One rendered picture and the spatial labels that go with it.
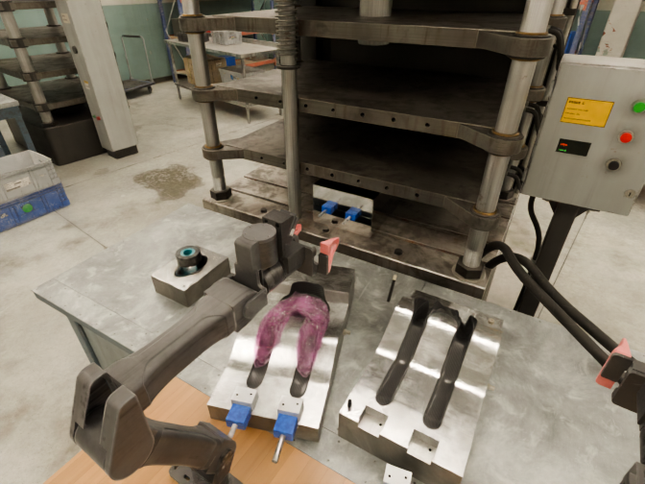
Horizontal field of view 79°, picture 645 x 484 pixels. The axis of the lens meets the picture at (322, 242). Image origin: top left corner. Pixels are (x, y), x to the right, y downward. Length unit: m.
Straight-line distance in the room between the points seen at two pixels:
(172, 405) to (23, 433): 1.30
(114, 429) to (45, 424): 1.73
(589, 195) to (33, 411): 2.41
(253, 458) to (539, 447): 0.63
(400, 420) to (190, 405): 0.50
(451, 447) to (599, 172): 0.89
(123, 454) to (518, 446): 0.80
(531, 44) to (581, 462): 0.95
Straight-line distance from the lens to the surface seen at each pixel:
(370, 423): 0.93
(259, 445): 0.99
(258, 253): 0.66
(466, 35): 1.31
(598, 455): 1.13
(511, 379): 1.17
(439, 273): 1.46
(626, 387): 0.68
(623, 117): 1.36
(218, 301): 0.65
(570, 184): 1.41
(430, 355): 1.02
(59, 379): 2.44
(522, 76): 1.20
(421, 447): 0.92
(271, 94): 1.61
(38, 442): 2.25
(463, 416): 0.96
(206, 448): 0.79
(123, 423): 0.57
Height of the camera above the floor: 1.65
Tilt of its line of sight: 34 degrees down
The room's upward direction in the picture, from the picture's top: straight up
